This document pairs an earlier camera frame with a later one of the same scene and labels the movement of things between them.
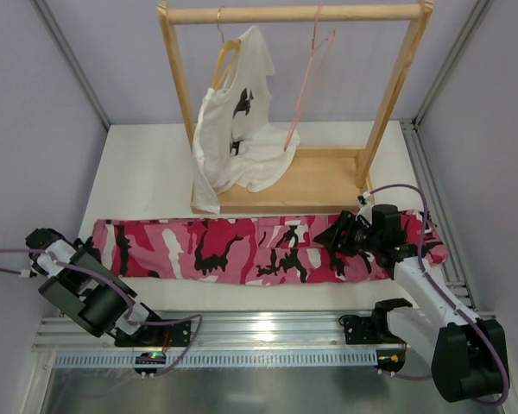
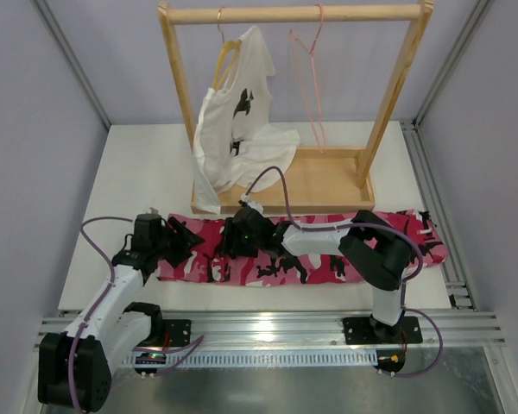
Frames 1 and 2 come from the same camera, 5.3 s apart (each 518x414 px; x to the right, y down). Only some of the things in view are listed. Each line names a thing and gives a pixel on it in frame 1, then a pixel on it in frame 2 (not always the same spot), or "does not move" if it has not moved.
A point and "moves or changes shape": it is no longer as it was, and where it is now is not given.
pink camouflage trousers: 247,251 moves or changes shape
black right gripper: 345,233 → 234,237
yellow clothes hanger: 216,83 does not move
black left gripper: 41,238 → 174,242
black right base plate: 360,330 does not move
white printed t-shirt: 235,139 does not move
